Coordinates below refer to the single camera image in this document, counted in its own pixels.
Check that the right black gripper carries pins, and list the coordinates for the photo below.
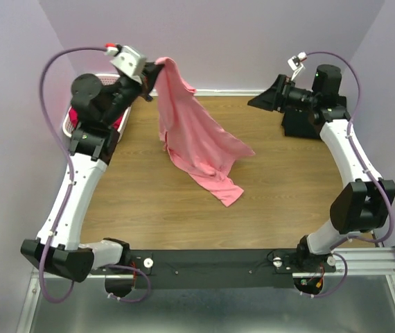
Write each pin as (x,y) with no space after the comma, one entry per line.
(274,98)

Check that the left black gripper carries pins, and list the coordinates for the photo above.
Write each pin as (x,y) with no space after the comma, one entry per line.
(150,74)

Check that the folded black t shirt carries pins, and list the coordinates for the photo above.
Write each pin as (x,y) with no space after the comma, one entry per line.
(296,123)

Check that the white plastic laundry basket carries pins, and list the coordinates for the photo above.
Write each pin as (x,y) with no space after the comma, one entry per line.
(106,79)

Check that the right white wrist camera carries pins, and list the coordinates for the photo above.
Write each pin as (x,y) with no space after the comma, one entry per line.
(296,63)

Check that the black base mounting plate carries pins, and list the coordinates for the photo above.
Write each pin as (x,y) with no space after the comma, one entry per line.
(216,269)

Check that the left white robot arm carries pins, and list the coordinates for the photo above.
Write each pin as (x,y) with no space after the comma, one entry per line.
(89,153)

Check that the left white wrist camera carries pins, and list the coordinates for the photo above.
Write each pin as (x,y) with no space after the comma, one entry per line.
(126,59)

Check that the aluminium frame rail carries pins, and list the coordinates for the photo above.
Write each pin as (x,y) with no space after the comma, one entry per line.
(367,262)

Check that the light pink t shirt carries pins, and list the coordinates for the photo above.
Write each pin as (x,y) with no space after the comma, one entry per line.
(195,142)

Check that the red t shirt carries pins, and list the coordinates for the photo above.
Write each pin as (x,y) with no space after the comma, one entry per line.
(73,117)

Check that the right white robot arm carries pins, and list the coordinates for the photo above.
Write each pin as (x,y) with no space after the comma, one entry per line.
(364,202)

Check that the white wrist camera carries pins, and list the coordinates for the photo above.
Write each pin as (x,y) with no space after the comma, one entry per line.
(296,63)
(126,59)

